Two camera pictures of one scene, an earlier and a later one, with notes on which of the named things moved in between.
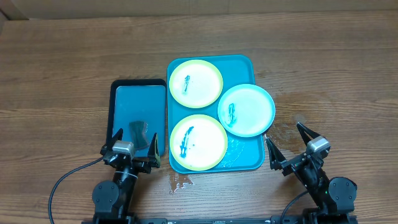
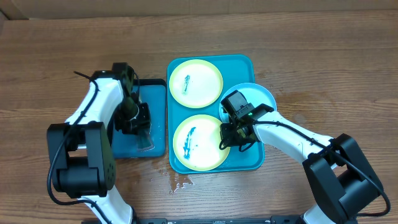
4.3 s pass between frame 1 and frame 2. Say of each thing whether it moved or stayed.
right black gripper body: moved
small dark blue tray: stayed
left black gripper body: moved
